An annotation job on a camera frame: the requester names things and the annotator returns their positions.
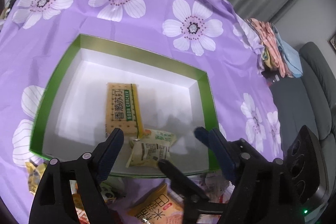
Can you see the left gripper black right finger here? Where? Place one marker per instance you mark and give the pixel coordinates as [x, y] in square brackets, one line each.
[263, 190]

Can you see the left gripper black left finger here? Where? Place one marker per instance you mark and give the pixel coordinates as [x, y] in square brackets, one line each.
[53, 201]

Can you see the pile of folded clothes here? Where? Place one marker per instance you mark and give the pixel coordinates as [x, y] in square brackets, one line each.
[275, 54]

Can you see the gold wrapped snack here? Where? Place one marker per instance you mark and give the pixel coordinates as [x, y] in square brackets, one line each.
[35, 174]

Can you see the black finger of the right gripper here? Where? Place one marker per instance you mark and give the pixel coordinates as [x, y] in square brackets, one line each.
[194, 198]
[203, 137]

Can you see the purple floral tablecloth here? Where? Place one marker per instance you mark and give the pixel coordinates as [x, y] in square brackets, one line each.
[206, 34]

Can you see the pale yellow snack packet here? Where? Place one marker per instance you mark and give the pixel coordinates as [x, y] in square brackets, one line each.
[152, 146]

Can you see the orange red snack packet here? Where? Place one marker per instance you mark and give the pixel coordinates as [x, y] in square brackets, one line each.
[78, 203]

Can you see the grey sofa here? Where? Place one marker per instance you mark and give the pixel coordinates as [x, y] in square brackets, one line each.
[307, 100]

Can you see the red white snack packet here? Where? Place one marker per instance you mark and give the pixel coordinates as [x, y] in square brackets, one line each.
[217, 187]

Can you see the cartoon animal snack packet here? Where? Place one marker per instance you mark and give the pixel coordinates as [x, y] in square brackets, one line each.
[112, 189]

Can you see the framed wall picture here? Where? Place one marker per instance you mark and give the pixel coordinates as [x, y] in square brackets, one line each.
[332, 42]

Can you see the black camera module on right gripper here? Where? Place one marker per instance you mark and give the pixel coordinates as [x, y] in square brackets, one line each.
[307, 167]

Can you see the large orange rice snack bag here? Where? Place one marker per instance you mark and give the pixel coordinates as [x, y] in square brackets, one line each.
[159, 207]

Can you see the green cardboard box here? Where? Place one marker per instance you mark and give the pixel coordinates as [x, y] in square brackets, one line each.
[99, 85]

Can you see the soda cracker packet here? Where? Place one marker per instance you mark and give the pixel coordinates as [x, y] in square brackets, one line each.
[123, 110]

